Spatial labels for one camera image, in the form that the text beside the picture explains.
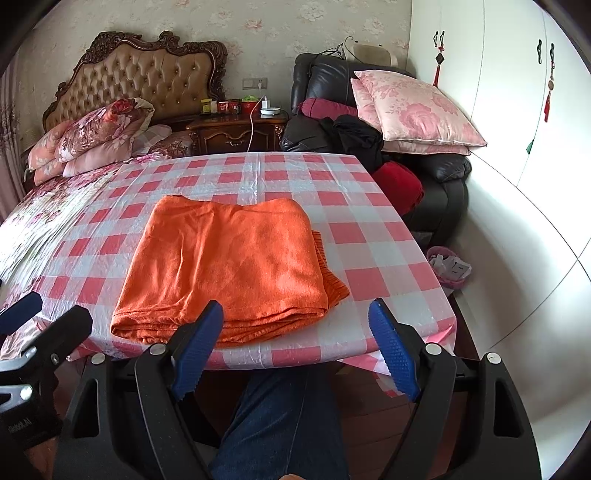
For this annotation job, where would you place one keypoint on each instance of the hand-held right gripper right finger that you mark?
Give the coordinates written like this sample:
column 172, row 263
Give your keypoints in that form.
column 392, row 350

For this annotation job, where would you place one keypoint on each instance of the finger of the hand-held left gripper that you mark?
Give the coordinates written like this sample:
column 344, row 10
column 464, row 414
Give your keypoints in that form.
column 69, row 330
column 21, row 311

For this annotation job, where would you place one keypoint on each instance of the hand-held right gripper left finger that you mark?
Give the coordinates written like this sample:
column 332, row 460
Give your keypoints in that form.
column 198, row 350

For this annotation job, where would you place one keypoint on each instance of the orange pants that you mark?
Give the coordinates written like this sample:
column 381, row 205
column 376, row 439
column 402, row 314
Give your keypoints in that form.
column 221, row 258

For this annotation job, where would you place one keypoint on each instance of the person's left forearm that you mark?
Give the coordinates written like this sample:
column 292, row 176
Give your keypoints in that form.
column 39, row 461

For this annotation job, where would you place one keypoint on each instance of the white waste bin pink liner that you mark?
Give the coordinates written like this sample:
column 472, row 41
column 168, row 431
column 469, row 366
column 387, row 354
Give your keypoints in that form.
column 450, row 281

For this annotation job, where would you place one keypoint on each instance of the floral bedsheet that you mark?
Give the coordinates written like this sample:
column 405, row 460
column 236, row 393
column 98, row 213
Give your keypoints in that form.
column 46, row 207

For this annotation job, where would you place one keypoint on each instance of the person's leg in jeans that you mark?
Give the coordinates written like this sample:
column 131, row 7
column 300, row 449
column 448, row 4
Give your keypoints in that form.
column 277, row 424

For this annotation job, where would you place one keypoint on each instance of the pink checkered tablecloth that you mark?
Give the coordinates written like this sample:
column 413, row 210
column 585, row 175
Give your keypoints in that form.
column 369, row 221

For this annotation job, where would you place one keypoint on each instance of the black leather armchair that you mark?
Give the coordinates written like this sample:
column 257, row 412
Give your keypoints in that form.
column 443, row 203

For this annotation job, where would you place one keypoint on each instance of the folded floral quilt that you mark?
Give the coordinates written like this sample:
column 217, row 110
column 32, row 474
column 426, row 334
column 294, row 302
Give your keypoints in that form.
column 92, row 134

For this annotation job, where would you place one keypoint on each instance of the white wardrobe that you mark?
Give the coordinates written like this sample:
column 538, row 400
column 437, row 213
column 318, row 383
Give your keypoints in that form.
column 508, row 184

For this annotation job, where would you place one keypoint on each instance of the pink plaid pillow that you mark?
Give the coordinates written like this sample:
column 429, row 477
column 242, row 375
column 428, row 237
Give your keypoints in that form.
column 154, row 136

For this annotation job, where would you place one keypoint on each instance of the black clothing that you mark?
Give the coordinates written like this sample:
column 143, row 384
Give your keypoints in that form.
column 355, row 138

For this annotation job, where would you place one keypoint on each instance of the carved wooden nightstand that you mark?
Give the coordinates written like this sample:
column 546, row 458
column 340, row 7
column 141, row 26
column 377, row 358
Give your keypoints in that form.
column 226, row 134

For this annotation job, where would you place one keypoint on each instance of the pink floral pillow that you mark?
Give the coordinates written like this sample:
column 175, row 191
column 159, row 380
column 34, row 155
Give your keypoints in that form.
column 415, row 110
column 362, row 99

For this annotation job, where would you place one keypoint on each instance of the yellow box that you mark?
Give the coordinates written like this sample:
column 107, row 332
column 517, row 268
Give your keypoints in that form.
column 207, row 106

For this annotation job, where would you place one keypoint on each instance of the red box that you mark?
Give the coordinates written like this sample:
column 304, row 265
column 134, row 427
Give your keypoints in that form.
column 229, row 106

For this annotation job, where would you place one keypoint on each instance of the white round device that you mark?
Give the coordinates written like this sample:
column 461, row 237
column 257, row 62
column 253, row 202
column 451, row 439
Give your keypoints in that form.
column 270, row 111

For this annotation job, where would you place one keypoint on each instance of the maroon cushion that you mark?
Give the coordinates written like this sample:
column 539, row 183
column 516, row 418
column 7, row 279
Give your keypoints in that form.
column 323, row 110

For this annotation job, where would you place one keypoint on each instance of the green packet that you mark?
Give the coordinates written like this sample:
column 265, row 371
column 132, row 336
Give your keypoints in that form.
column 250, row 98

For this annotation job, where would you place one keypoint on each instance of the tufted leather carved headboard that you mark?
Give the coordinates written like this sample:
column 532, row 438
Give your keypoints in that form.
column 138, row 69

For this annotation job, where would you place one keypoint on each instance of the red tassel ornament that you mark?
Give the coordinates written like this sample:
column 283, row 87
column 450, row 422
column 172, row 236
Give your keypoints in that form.
column 549, row 87
column 437, row 60

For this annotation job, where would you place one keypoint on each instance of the beige massage cushion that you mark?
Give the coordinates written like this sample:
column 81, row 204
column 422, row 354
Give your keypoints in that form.
column 369, row 55

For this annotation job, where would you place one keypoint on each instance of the white wall socket panel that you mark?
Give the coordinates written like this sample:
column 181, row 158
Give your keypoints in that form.
column 254, row 83

